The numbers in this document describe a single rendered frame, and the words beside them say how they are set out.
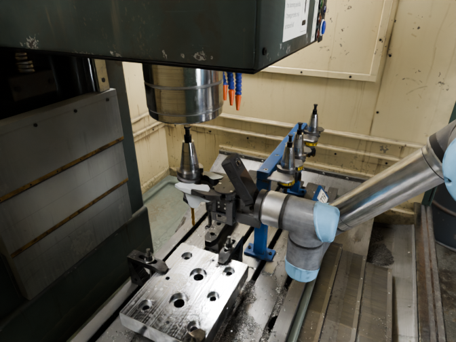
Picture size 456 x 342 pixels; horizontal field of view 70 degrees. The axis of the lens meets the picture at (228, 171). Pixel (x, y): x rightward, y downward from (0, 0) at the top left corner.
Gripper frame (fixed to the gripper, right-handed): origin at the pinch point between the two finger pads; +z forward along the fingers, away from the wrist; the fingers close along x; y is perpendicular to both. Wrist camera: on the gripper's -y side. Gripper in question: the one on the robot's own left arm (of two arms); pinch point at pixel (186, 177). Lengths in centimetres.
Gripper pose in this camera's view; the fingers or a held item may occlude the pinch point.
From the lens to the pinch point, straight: 78.7
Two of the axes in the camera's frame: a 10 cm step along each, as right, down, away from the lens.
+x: 4.3, -4.3, 7.9
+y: -0.1, 8.8, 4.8
